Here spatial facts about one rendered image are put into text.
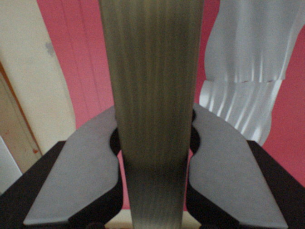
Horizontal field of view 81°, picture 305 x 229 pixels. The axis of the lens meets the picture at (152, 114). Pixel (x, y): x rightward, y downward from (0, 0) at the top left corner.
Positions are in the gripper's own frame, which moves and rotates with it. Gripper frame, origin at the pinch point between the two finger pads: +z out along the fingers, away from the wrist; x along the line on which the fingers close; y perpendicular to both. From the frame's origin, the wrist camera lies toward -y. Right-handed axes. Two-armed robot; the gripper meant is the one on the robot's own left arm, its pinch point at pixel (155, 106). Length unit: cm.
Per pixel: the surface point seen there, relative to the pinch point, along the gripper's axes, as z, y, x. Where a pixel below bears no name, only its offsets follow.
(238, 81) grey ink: 4.4, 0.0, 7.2
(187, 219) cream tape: 5.2, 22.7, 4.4
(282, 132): 5.2, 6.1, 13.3
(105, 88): 5.3, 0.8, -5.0
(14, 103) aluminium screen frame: 4.7, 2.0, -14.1
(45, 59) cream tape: 5.3, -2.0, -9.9
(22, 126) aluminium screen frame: 4.3, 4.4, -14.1
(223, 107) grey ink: 4.8, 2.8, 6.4
